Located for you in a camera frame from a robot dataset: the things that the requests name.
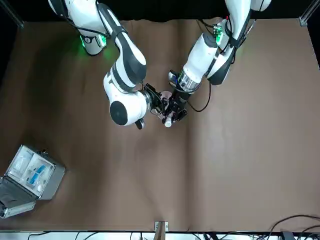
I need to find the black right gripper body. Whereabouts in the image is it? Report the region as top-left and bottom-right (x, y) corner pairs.
(144, 83), (163, 114)

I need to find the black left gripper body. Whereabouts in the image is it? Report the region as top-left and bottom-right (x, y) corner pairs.
(171, 87), (195, 106)

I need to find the small white vitamin bottle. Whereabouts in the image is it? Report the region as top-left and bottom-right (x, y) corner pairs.
(163, 112), (174, 128)

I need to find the open aluminium case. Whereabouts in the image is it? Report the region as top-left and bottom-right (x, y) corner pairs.
(0, 144), (67, 220)

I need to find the clear plastic packet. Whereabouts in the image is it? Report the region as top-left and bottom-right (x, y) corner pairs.
(10, 149), (34, 177)

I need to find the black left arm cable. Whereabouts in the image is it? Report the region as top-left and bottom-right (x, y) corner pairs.
(187, 17), (256, 113)

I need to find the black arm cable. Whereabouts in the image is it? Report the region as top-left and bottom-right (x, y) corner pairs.
(62, 4), (128, 38)
(187, 17), (256, 113)

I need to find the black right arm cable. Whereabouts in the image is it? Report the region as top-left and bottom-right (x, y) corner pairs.
(62, 4), (128, 38)

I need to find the aluminium frame post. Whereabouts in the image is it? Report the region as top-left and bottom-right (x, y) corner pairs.
(0, 0), (25, 29)
(154, 220), (169, 240)
(298, 0), (320, 26)

